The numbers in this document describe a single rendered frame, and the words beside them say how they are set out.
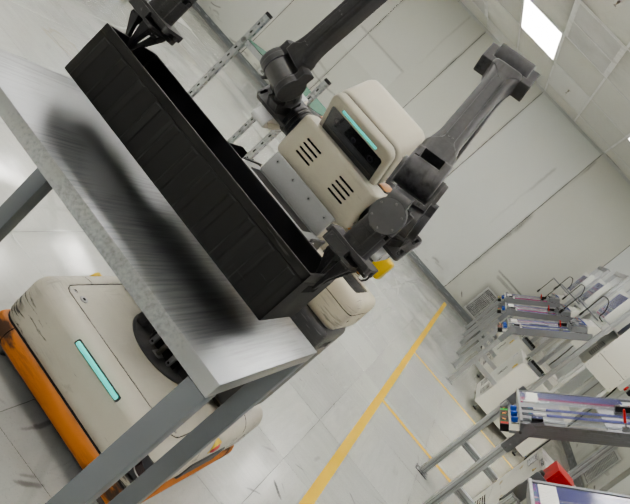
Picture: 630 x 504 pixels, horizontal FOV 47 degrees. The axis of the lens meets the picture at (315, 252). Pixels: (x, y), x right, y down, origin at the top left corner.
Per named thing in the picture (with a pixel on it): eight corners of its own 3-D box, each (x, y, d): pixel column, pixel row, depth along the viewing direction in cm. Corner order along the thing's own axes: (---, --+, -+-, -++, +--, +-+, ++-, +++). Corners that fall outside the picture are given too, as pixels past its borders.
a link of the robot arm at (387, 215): (449, 186, 117) (406, 154, 118) (449, 185, 105) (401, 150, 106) (405, 245, 119) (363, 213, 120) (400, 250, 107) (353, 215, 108)
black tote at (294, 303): (292, 316, 130) (338, 276, 128) (258, 321, 114) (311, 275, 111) (117, 93, 143) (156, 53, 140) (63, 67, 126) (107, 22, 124)
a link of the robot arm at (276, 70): (301, 97, 174) (292, 79, 176) (309, 70, 165) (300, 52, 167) (267, 105, 171) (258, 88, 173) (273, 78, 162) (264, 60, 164)
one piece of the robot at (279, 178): (220, 205, 185) (280, 147, 180) (285, 287, 179) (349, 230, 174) (191, 198, 170) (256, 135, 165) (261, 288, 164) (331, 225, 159)
